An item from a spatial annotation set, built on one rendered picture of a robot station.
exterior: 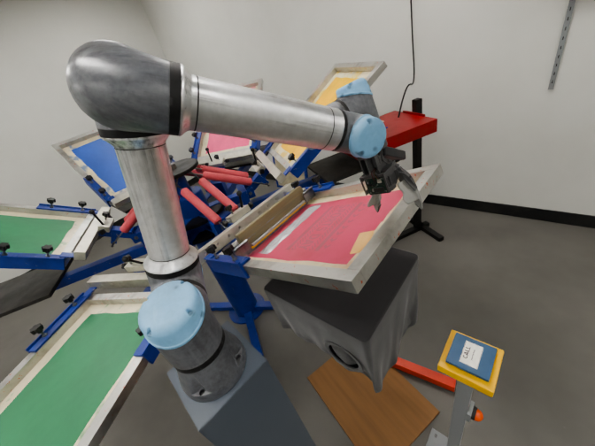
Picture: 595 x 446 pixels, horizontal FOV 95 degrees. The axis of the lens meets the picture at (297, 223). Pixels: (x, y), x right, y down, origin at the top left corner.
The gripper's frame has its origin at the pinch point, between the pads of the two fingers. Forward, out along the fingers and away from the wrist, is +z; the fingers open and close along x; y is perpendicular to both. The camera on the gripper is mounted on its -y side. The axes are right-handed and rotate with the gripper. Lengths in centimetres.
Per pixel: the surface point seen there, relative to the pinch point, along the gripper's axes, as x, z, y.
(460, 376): 12.1, 41.5, 18.3
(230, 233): -80, 0, 13
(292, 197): -57, -2, -12
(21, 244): -167, -38, 80
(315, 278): -9.7, 1.7, 29.6
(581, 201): 23, 118, -201
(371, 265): 2.0, 2.3, 21.8
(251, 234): -57, -1, 15
